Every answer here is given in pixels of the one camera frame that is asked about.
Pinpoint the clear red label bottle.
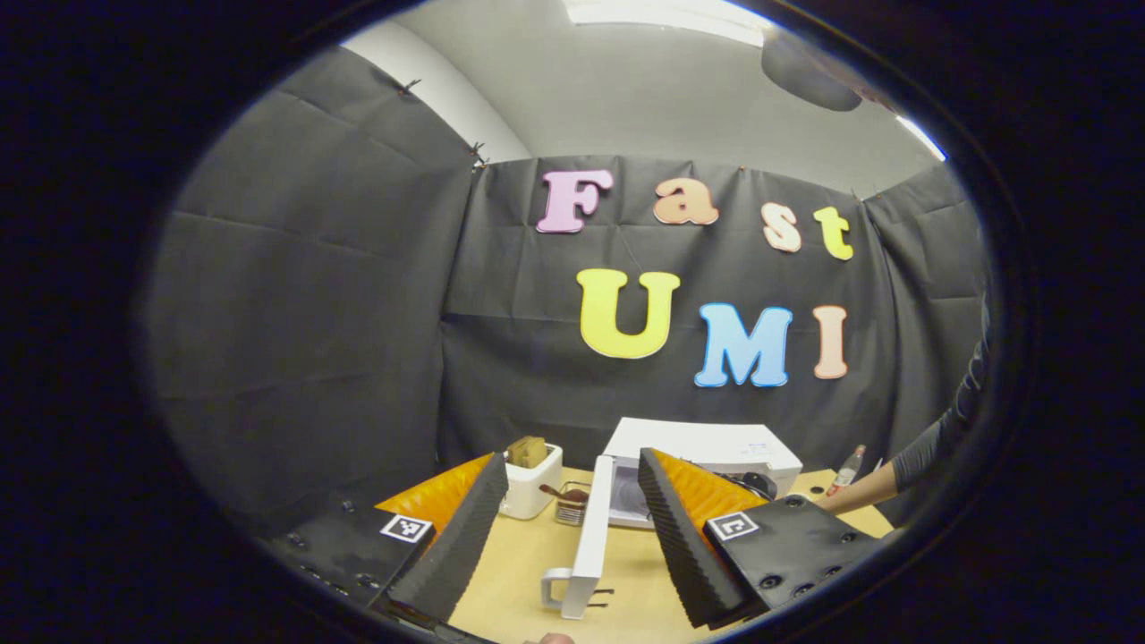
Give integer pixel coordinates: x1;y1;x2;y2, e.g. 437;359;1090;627
825;445;867;498

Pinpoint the metal wire rack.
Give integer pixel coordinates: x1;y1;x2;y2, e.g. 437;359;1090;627
555;480;593;527

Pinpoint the large ceiling light panel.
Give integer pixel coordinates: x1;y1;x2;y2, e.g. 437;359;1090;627
562;0;772;47

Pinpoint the black backdrop cloth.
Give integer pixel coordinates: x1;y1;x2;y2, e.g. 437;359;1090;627
148;45;989;538

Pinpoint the small ceiling light panel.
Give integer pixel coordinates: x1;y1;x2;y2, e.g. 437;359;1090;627
895;114;947;164

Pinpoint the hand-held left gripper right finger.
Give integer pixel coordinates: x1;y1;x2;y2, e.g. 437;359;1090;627
637;447;882;630

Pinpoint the white microwave oven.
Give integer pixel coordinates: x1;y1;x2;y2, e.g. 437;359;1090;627
539;417;804;621

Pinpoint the white toaster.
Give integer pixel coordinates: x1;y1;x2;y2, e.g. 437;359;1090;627
499;443;564;521

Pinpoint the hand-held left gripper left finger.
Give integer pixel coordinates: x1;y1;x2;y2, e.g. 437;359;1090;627
259;452;509;624

